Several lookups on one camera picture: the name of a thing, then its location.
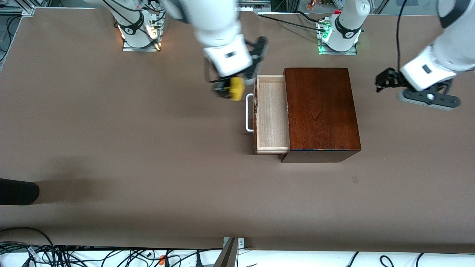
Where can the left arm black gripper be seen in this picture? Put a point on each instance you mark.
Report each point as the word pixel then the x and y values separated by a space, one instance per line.
pixel 393 79

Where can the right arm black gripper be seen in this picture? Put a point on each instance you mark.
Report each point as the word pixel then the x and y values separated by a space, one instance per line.
pixel 221 90

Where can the yellow cube block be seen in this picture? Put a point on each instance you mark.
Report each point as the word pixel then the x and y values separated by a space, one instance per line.
pixel 237 89

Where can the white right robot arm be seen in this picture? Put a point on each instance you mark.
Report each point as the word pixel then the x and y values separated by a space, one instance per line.
pixel 215 22

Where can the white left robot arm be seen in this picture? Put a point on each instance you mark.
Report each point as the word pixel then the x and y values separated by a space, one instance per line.
pixel 456 52

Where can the dark brown wooden cabinet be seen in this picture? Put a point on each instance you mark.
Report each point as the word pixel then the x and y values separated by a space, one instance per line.
pixel 323 111

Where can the white power strip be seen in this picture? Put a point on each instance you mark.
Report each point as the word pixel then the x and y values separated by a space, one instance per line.
pixel 246 9

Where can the dark angled bar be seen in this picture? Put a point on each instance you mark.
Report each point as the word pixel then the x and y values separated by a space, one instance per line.
pixel 227 257

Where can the black power plug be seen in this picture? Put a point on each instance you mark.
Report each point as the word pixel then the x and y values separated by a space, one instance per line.
pixel 198 261

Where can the aluminium corner profile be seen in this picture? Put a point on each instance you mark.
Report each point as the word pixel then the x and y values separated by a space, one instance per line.
pixel 26 10

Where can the black rounded object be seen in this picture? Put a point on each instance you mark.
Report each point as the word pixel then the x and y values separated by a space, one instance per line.
pixel 18 191

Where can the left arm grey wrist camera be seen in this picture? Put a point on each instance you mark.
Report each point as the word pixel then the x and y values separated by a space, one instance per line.
pixel 430 98

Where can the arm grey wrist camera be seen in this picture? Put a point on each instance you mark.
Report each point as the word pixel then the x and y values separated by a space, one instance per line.
pixel 259 52
pixel 430 98

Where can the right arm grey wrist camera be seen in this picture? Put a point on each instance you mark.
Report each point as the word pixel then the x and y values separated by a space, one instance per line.
pixel 259 52

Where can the left arm aluminium base plate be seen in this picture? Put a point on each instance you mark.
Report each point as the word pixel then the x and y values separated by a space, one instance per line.
pixel 337 53

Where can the right arm aluminium base plate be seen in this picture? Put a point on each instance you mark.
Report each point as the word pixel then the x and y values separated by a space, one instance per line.
pixel 141 49

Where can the aluminium frame rail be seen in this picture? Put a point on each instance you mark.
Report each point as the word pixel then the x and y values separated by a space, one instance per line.
pixel 256 3

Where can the metal mounting bracket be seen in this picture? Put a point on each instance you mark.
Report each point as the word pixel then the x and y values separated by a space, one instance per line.
pixel 241 243

